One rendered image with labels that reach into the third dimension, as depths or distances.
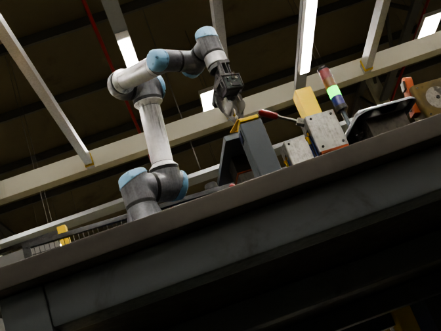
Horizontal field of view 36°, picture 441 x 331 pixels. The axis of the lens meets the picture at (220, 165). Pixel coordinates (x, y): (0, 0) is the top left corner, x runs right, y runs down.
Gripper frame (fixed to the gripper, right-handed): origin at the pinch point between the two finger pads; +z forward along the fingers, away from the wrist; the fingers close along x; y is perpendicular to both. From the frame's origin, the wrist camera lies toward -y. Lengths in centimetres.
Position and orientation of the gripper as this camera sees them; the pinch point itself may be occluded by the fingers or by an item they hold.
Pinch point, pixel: (236, 121)
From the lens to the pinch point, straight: 220.2
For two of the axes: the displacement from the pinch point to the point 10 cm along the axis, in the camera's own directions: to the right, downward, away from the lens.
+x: 9.0, -1.6, 4.1
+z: 3.3, 8.7, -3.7
